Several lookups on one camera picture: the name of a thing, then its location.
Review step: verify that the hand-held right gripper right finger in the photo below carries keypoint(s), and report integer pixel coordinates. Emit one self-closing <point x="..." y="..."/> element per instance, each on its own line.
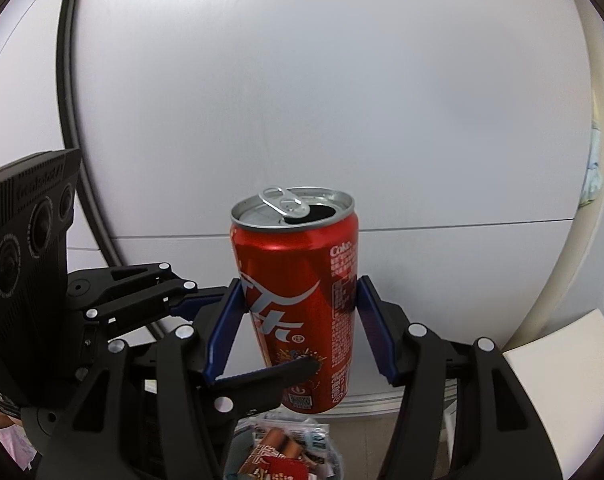
<point x="376" y="330"/>

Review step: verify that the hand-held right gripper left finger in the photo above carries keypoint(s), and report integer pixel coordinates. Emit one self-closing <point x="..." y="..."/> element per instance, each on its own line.
<point x="224" y="330"/>

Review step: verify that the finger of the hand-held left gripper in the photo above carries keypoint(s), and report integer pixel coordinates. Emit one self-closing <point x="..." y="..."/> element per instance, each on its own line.
<point x="202" y="304"/>
<point x="262" y="385"/>

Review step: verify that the red soda can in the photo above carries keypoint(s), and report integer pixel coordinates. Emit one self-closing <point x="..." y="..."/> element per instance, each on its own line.
<point x="292" y="270"/>

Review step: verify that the trash bin with liner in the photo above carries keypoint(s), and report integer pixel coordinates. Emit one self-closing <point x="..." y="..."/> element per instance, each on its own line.
<point x="334" y="455"/>

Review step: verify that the pink blanket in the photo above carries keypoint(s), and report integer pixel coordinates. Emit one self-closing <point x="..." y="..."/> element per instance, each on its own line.
<point x="14" y="442"/>

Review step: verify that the white nightstand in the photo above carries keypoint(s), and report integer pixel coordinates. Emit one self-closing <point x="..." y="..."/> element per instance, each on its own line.
<point x="571" y="385"/>

